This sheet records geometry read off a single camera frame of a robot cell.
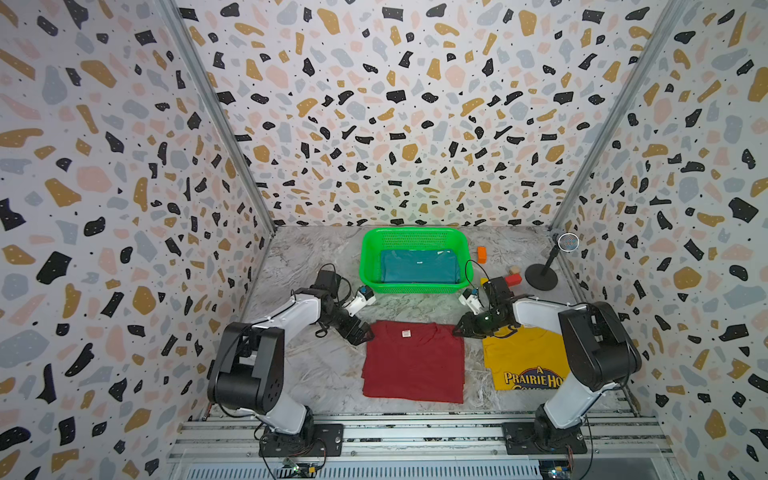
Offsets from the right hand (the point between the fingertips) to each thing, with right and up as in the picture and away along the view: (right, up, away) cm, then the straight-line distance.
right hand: (458, 332), depth 92 cm
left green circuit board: (-41, -27, -22) cm, 54 cm away
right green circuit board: (+19, -27, -21) cm, 40 cm away
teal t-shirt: (-11, +20, +15) cm, 27 cm away
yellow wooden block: (+5, +17, -9) cm, 20 cm away
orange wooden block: (+13, +24, +21) cm, 34 cm away
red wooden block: (+22, +15, +14) cm, 30 cm away
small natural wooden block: (+23, +19, +15) cm, 34 cm away
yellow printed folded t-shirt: (+19, -7, -4) cm, 21 cm away
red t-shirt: (-14, -7, -6) cm, 16 cm away
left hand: (-29, +3, -3) cm, 29 cm away
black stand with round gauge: (+33, +16, +14) cm, 40 cm away
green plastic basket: (-26, +30, +17) cm, 43 cm away
